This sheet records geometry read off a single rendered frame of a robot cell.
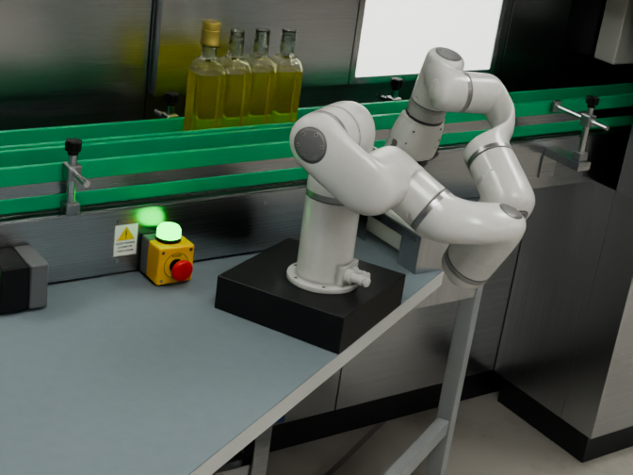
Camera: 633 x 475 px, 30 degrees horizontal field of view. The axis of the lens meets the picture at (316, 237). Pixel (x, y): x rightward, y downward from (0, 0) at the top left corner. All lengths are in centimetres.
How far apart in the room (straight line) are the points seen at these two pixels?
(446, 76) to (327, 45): 45
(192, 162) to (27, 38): 38
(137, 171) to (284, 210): 32
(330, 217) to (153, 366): 38
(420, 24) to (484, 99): 54
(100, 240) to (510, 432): 157
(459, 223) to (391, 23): 85
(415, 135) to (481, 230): 45
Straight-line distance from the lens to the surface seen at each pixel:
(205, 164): 214
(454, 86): 214
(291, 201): 225
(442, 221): 187
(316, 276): 199
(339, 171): 183
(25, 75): 226
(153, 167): 209
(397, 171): 185
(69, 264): 207
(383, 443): 314
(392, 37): 264
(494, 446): 323
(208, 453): 165
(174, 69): 235
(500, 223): 188
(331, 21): 252
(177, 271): 205
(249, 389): 181
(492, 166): 204
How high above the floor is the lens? 167
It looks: 23 degrees down
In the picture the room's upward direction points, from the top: 8 degrees clockwise
